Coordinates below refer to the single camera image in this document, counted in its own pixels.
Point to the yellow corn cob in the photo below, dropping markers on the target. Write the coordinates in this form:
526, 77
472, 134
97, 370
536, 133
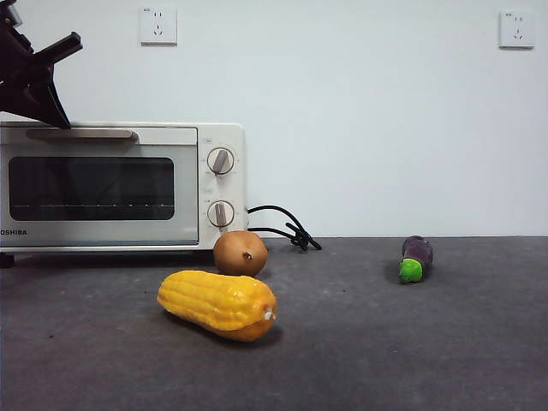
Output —
214, 301

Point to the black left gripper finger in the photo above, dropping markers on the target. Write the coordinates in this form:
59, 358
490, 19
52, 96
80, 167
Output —
38, 100

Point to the white wall socket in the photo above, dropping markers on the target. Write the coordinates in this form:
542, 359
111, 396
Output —
516, 30
158, 25

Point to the white toaster oven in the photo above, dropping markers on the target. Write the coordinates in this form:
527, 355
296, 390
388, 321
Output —
222, 188

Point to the purple eggplant, green stem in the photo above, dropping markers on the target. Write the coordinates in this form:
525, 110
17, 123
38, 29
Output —
417, 252

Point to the beige oven knob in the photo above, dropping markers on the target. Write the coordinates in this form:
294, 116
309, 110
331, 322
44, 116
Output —
220, 213
220, 161

